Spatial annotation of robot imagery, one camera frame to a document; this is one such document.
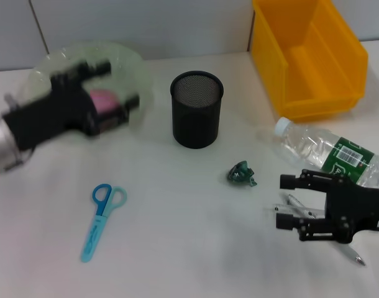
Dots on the blue plastic scissors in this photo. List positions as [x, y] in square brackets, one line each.
[97, 223]

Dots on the pink peach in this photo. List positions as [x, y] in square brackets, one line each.
[102, 101]

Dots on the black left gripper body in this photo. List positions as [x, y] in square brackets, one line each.
[52, 115]

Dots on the clear plastic ruler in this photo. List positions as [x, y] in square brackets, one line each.
[310, 212]

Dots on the yellow plastic bin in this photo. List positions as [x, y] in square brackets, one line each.
[307, 62]

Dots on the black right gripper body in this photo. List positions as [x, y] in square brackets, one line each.
[357, 208]

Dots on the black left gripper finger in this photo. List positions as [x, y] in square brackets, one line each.
[127, 104]
[96, 68]

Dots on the white ballpoint pen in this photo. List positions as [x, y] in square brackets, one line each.
[355, 256]

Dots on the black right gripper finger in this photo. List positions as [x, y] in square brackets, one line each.
[289, 182]
[285, 221]

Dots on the black mesh pen holder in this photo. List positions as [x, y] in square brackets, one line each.
[196, 124]

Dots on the clear green-label water bottle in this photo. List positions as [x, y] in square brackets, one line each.
[317, 146]

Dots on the green plastic wrapper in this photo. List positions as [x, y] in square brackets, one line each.
[240, 175]

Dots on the green glass fruit bowl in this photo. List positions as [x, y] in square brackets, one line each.
[130, 71]

